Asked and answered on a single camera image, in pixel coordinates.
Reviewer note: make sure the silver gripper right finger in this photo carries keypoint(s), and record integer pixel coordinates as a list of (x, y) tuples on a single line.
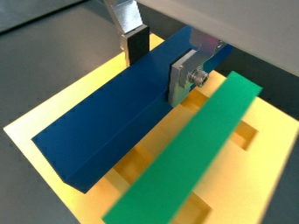
[(187, 71)]

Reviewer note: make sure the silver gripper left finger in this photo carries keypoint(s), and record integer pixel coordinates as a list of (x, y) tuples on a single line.
[(133, 32)]

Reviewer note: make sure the blue rectangular block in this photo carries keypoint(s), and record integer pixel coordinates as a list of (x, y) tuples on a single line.
[(85, 141)]

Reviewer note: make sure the yellow board with slots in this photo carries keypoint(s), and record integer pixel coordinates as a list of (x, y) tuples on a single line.
[(236, 186)]

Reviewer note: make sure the green rectangular block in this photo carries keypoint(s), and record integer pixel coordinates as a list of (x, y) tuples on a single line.
[(157, 194)]

